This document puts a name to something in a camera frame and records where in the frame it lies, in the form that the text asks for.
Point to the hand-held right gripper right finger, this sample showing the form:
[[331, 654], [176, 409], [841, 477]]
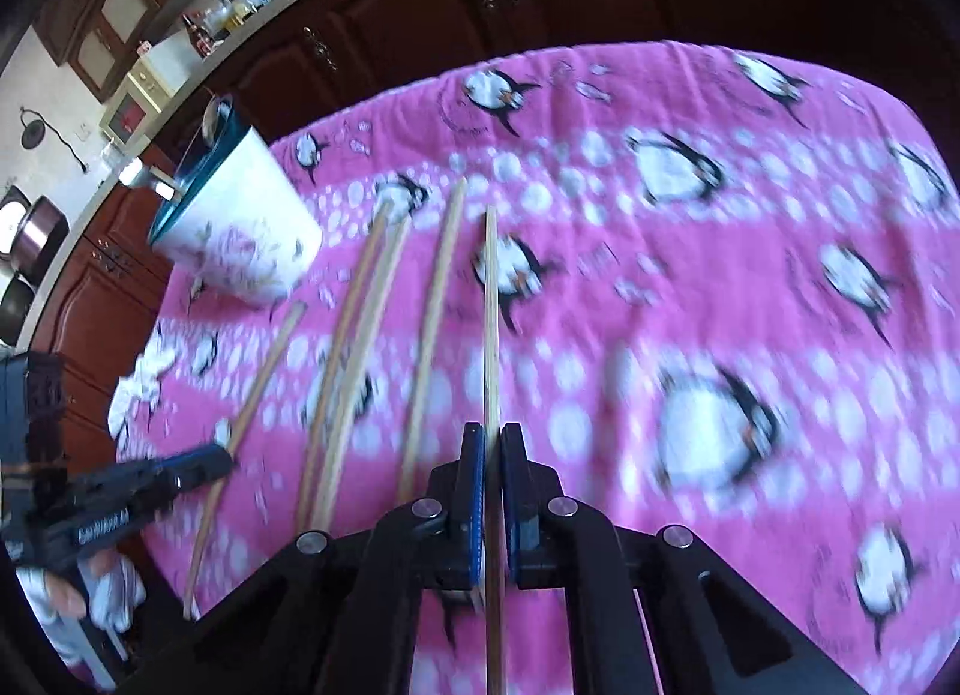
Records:
[[514, 507]]

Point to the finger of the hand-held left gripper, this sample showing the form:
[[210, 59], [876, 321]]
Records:
[[191, 466]]

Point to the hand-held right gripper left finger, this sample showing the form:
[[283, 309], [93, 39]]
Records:
[[471, 500]]

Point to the wooden chopstick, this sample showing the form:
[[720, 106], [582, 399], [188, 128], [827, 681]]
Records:
[[352, 335], [435, 305], [491, 327], [267, 402], [375, 335]]

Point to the person's left hand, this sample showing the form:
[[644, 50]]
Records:
[[75, 594]]

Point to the crumpled white tissue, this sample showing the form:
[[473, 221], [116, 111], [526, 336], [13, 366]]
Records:
[[142, 384]]

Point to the dark cooking pot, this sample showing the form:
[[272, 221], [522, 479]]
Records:
[[16, 305]]

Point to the metal pots on stove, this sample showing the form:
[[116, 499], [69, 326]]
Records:
[[41, 241]]

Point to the pink penguin print blanket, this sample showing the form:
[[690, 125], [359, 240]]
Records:
[[675, 252]]

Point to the cream microwave oven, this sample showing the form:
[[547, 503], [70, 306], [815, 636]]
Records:
[[135, 106]]

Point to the black round hanging utensil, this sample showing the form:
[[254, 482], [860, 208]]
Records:
[[34, 132]]

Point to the dark sauce bottle red label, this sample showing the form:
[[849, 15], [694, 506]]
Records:
[[196, 35]]

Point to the yellow oil bottle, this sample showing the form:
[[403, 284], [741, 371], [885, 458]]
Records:
[[241, 5]]

